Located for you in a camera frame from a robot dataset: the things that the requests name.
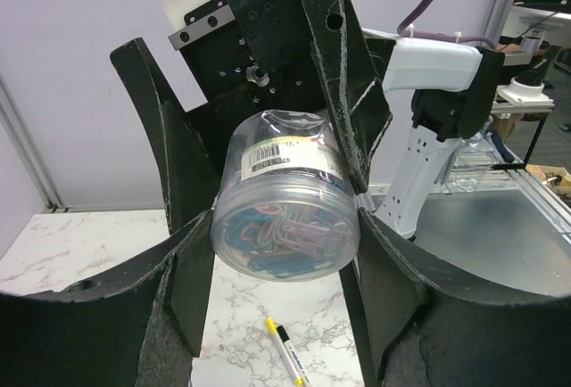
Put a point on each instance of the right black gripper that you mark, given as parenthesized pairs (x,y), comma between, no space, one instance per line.
(260,61)

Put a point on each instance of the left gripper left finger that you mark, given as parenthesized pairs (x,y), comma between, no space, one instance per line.
(137,324)

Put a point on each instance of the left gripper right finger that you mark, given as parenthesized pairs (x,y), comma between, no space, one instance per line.
(431,323)

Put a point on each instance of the clear tape roll pack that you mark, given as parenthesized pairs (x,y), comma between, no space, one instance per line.
(286,209)

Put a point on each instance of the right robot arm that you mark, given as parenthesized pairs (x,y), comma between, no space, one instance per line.
(452,79)

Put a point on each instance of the yellow white marker pen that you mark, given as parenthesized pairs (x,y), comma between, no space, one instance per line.
(285,350)

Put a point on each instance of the aluminium frame rail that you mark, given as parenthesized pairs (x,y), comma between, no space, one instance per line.
(28,152)

